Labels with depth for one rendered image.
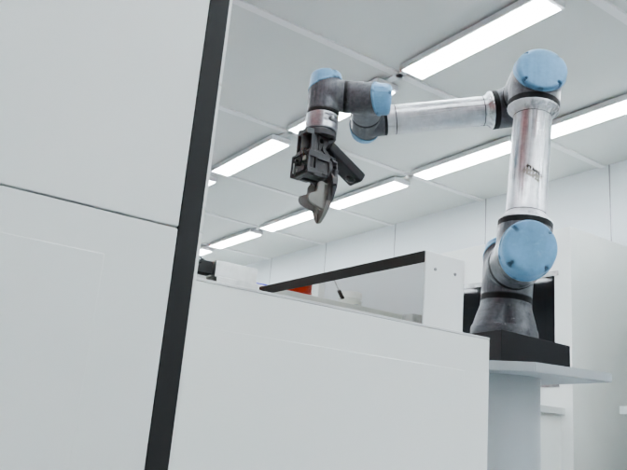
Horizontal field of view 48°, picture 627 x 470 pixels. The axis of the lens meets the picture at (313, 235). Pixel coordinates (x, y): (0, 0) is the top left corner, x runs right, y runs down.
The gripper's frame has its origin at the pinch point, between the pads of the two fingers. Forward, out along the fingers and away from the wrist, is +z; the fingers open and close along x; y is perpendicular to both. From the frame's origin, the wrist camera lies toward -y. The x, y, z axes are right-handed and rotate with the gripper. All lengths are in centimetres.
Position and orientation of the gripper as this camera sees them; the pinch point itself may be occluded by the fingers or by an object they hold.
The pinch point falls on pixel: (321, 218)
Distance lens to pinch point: 159.1
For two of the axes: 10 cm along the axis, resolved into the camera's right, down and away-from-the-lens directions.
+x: 5.8, -1.7, -8.0
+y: -8.1, -2.2, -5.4
